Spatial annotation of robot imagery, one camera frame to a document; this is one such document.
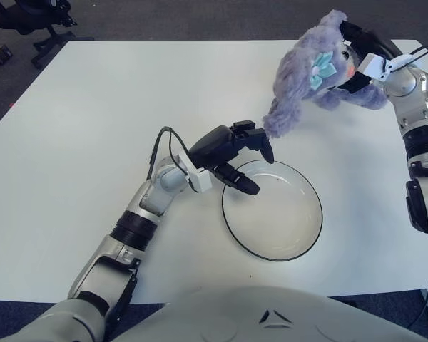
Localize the purple plush bunny doll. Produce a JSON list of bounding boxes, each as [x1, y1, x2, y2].
[[262, 9, 386, 140]]

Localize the white plate black rim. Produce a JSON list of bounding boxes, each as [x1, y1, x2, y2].
[[220, 160, 324, 263]]

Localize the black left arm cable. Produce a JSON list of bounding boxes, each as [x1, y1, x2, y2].
[[148, 126, 194, 179]]

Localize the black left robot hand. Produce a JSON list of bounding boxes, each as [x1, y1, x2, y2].
[[174, 120, 275, 196]]

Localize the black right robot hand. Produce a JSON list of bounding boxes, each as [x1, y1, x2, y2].
[[338, 19, 425, 95]]

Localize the silver robot torso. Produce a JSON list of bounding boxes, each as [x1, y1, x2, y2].
[[113, 284, 428, 342]]

